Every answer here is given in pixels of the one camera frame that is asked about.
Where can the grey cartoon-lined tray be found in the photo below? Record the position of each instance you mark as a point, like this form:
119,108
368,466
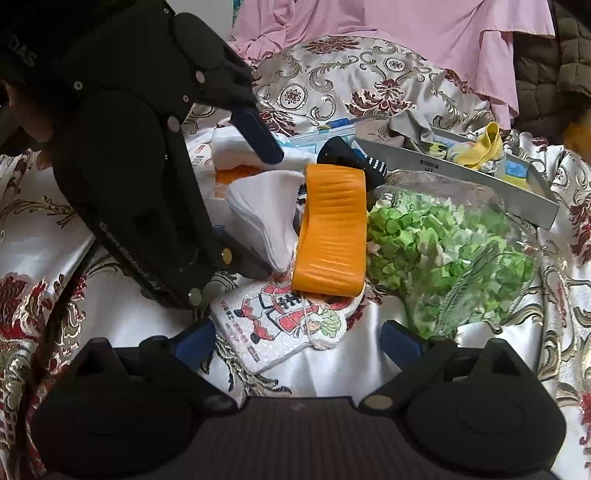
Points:
461,180

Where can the bag of green pieces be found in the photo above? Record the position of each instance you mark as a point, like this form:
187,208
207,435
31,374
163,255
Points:
438,249

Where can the black sock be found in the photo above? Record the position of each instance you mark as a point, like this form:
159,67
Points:
341,152

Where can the white sock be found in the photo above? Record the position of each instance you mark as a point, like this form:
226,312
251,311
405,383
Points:
263,212
231,152

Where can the grey sock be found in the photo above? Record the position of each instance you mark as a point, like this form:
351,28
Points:
406,127

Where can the blue face mask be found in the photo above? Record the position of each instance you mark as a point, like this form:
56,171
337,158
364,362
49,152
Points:
304,145

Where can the pink bed sheet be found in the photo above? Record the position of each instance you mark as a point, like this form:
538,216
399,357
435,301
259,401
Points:
369,27

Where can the yellow cloth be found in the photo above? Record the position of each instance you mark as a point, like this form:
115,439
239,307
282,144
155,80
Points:
485,150

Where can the person's left hand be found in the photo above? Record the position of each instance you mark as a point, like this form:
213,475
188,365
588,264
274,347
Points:
32,131

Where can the brown quilted jacket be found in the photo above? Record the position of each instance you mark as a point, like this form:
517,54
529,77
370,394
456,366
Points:
554,69

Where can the floral satin bedspread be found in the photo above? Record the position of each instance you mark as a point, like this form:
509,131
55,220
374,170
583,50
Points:
323,78

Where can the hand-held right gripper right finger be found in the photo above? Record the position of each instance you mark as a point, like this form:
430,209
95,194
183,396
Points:
401,344

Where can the orange cloth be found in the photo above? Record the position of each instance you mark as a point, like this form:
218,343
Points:
330,221

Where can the white cartoon printed pouch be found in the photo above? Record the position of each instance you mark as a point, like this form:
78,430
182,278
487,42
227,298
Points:
277,323

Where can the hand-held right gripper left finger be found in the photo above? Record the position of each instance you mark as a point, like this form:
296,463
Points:
196,344

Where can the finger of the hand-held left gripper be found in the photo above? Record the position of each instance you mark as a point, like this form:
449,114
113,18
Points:
258,134
231,258

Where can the wooden bed frame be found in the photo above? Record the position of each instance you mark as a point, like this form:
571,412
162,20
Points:
577,134

